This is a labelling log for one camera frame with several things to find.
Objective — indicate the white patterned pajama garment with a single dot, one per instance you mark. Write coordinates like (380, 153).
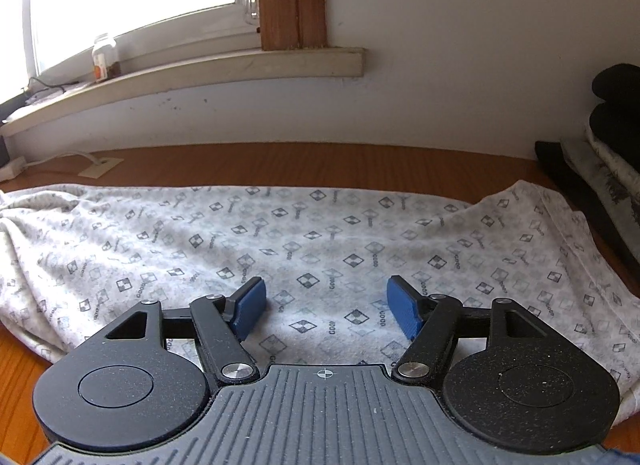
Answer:
(73, 258)

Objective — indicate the black clothes pile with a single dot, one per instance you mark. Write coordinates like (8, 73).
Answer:
(615, 120)

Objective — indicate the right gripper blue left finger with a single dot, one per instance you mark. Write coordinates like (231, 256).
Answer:
(243, 309)

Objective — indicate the white power strip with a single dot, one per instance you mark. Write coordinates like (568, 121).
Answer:
(14, 167)

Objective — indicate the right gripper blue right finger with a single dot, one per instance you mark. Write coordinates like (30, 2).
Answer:
(406, 305)

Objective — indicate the beige cable cover plate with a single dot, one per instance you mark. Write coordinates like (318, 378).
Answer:
(100, 168)

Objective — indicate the grey folded clothes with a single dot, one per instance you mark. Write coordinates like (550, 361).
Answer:
(590, 183)

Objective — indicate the glass jar orange label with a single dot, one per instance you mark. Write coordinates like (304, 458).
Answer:
(106, 65)

